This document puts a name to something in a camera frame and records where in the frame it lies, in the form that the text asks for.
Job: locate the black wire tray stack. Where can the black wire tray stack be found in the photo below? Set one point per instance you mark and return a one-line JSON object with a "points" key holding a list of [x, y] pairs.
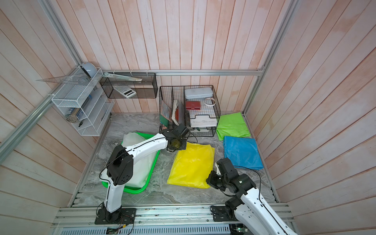
{"points": [[213, 112]]}

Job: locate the grey pencil case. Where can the grey pencil case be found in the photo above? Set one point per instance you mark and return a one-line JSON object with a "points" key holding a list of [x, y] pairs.
{"points": [[198, 93]]}

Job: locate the black wire file organizer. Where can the black wire file organizer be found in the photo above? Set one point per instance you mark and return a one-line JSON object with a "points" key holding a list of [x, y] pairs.
{"points": [[172, 107]]}

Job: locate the white paper tray box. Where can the white paper tray box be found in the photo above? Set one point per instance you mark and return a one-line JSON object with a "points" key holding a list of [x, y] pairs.
{"points": [[203, 121]]}

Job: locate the white wire wall shelf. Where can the white wire wall shelf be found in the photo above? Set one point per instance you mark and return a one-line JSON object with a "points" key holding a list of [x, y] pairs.
{"points": [[91, 99]]}

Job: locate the rolled silver bundle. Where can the rolled silver bundle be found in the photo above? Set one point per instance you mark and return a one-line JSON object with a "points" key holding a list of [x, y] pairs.
{"points": [[74, 115]]}

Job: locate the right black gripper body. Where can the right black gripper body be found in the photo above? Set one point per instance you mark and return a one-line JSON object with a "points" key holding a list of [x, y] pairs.
{"points": [[218, 180]]}

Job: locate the yellow raincoat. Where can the yellow raincoat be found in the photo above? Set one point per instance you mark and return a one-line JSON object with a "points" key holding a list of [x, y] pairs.
{"points": [[192, 166]]}

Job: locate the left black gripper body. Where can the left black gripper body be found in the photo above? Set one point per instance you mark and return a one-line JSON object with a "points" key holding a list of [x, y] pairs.
{"points": [[181, 144]]}

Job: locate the clear triangle ruler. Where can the clear triangle ruler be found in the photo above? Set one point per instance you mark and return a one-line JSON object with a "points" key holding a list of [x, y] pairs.
{"points": [[76, 79]]}

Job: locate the white translucent raincoat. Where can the white translucent raincoat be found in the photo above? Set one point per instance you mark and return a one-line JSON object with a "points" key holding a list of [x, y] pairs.
{"points": [[141, 170]]}

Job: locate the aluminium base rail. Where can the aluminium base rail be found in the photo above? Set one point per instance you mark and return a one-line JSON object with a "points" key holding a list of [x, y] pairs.
{"points": [[156, 220]]}

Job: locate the white tape roll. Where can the white tape roll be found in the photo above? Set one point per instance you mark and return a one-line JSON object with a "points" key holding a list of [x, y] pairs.
{"points": [[210, 102]]}

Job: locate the green plastic basket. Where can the green plastic basket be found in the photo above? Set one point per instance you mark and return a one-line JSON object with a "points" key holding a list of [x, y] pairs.
{"points": [[129, 191]]}

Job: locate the light green raincoat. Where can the light green raincoat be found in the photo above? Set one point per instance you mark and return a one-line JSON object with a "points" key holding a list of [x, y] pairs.
{"points": [[232, 125]]}

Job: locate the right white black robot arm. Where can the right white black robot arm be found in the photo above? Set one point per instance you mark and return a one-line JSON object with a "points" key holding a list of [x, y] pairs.
{"points": [[246, 203]]}

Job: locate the red wallet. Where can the red wallet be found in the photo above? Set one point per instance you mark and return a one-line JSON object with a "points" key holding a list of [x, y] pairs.
{"points": [[193, 105]]}

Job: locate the white calculator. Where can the white calculator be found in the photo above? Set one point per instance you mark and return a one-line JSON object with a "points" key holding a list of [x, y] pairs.
{"points": [[125, 91]]}

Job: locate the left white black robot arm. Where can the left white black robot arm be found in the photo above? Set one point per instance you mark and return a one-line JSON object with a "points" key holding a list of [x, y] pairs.
{"points": [[119, 169]]}

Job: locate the blue raincoat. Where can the blue raincoat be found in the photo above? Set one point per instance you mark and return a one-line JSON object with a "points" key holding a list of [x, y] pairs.
{"points": [[242, 152]]}

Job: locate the black mesh wall basket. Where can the black mesh wall basket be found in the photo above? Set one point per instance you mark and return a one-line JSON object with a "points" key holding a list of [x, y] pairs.
{"points": [[145, 84]]}

